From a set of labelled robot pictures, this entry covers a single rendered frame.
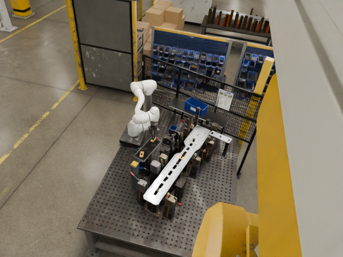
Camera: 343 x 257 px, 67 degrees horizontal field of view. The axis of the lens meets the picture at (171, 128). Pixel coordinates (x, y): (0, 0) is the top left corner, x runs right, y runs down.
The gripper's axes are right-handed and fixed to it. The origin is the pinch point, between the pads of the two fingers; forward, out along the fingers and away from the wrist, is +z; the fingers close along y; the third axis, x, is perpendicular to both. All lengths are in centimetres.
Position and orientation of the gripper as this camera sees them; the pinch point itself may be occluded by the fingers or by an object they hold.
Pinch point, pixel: (153, 136)
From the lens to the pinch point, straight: 299.9
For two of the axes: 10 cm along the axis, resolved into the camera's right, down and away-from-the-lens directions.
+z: -0.9, 7.4, 6.6
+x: 3.4, -6.1, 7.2
